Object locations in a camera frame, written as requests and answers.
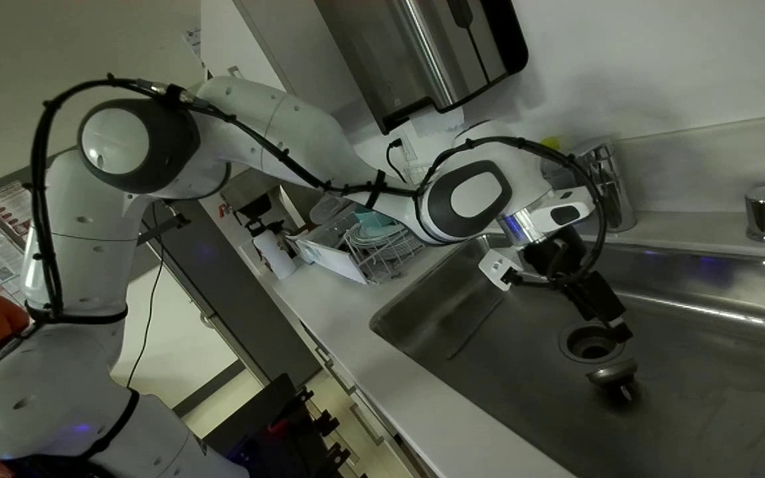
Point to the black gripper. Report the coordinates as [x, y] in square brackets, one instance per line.
[558, 260]

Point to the round metal sink stopper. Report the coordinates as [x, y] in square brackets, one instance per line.
[612, 373]

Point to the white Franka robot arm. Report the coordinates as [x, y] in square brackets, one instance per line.
[265, 122]

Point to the stainless steel sink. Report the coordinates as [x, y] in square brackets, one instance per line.
[710, 399]

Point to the dish soap bottle yellow cap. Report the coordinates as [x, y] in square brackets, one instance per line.
[555, 142]

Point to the teal bowl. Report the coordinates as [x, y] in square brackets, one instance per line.
[374, 225]

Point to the white dish rack tray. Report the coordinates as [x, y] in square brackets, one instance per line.
[332, 259]

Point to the stainless paper towel dispenser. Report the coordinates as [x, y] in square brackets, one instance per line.
[426, 54]

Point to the kitchen base cabinet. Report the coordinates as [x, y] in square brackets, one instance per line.
[224, 300]

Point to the white upper cabinet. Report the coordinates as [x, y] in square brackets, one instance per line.
[251, 44]

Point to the white poster red heading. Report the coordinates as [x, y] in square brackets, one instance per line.
[10, 202]

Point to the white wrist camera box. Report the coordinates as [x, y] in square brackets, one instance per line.
[498, 269]

